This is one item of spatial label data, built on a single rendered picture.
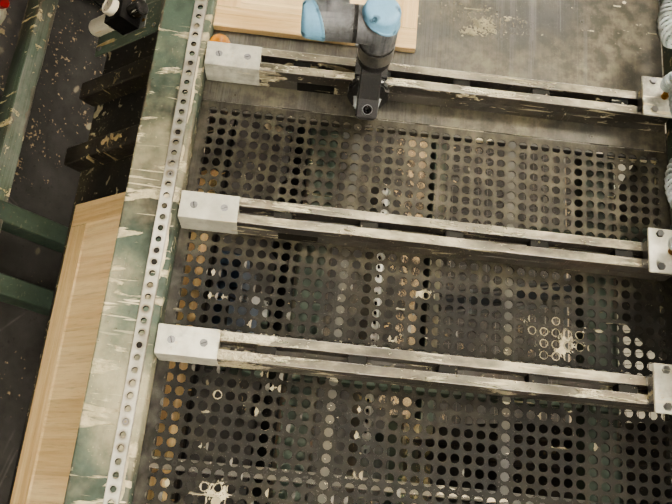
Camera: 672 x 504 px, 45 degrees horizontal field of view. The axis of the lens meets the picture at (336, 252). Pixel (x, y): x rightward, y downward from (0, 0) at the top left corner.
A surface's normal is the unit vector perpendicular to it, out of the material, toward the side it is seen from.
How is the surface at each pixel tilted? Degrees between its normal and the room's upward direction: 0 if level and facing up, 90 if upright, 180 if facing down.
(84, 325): 90
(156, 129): 50
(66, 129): 0
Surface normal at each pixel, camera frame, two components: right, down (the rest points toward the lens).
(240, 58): 0.07, -0.33
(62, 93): 0.80, -0.13
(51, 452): -0.59, -0.32
